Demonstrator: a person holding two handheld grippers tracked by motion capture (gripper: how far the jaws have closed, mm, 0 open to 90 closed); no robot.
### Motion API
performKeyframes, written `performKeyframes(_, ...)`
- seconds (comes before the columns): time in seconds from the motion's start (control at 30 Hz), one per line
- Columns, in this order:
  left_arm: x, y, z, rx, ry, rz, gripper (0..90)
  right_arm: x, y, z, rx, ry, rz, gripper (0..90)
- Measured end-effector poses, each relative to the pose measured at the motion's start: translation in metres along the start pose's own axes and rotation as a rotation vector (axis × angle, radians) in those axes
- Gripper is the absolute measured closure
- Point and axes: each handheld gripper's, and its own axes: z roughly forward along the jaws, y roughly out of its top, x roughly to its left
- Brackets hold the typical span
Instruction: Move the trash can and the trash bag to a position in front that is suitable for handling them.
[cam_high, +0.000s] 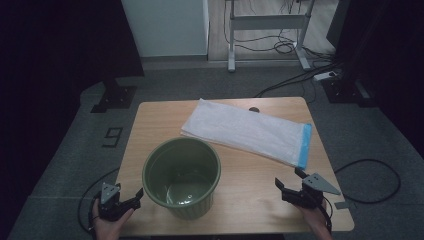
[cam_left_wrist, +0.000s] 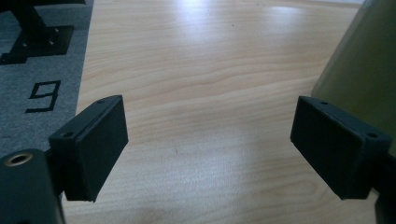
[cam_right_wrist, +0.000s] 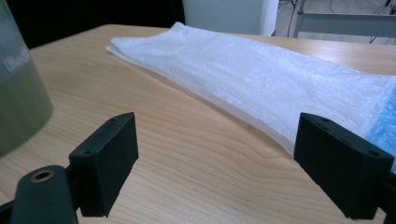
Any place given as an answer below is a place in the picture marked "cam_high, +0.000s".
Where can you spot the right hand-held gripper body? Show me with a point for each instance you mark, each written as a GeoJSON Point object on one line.
{"type": "Point", "coordinates": [306, 198]}

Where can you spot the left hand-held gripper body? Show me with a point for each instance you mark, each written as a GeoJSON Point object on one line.
{"type": "Point", "coordinates": [110, 208]}

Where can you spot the green plastic bin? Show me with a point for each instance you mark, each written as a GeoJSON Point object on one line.
{"type": "Point", "coordinates": [181, 166]}

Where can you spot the white bag with blue band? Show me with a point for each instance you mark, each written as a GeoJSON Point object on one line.
{"type": "Point", "coordinates": [246, 131]}

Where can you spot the person's left hand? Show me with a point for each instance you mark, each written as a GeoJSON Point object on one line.
{"type": "Point", "coordinates": [108, 230]}

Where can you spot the person's right hand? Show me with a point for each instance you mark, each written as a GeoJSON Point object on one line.
{"type": "Point", "coordinates": [316, 218]}

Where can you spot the grey tape piece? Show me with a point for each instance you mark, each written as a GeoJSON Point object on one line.
{"type": "Point", "coordinates": [341, 205]}

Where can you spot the round black table grommet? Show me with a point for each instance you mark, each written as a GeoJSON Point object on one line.
{"type": "Point", "coordinates": [254, 109]}

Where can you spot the black stand base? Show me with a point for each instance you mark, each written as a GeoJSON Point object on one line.
{"type": "Point", "coordinates": [115, 98]}
{"type": "Point", "coordinates": [345, 91]}

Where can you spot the white power strip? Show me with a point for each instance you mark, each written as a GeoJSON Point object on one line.
{"type": "Point", "coordinates": [324, 76]}

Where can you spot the dark curtain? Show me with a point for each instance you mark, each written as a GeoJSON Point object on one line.
{"type": "Point", "coordinates": [383, 50]}
{"type": "Point", "coordinates": [50, 50]}

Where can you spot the white cabinet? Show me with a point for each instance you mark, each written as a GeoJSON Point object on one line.
{"type": "Point", "coordinates": [165, 26]}

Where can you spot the white metal desk frame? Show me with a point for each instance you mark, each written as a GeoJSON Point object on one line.
{"type": "Point", "coordinates": [266, 22]}

